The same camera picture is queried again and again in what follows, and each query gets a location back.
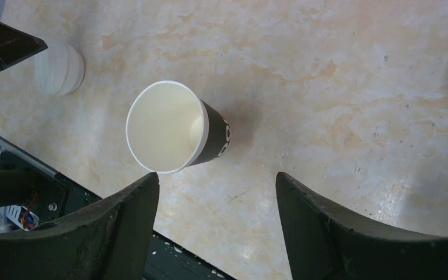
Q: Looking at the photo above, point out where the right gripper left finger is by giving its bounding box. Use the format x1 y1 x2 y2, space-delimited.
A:
0 173 160 279

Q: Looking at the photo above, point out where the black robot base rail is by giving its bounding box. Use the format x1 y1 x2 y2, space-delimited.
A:
0 123 233 280

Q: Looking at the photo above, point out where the black paper coffee cup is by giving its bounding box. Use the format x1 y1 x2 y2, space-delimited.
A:
125 80 232 174

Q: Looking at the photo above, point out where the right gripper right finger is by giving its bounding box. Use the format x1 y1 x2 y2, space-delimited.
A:
275 172 448 279

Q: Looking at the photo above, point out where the stack of white lids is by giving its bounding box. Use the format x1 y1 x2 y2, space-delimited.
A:
33 37 85 96

